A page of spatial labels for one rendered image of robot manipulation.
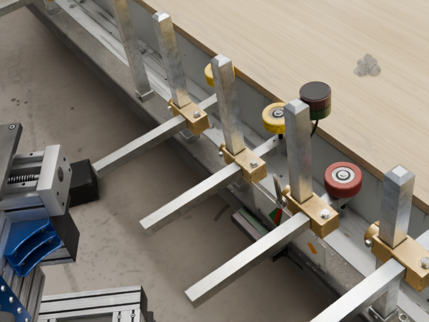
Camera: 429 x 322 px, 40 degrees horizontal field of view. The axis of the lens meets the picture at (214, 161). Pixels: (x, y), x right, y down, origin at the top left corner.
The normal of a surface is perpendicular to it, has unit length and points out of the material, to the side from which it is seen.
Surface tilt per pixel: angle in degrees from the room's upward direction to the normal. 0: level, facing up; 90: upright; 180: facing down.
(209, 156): 0
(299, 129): 90
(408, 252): 0
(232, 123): 90
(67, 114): 0
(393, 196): 90
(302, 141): 90
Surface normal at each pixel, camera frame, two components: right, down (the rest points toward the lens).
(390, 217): -0.81, 0.50
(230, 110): 0.57, 0.53
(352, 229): -0.15, -0.69
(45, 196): 0.04, 0.71
